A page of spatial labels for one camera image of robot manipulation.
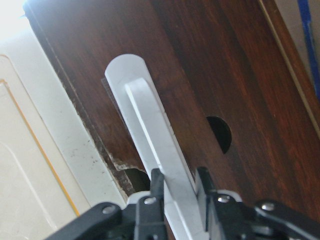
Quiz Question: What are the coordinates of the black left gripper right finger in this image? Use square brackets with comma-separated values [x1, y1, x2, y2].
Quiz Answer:
[195, 166, 320, 240]

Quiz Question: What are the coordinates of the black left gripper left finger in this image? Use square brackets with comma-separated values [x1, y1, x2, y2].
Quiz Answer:
[49, 168, 167, 240]

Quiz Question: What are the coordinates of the dark wooden drawer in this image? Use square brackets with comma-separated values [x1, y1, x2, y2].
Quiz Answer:
[23, 0, 320, 221]

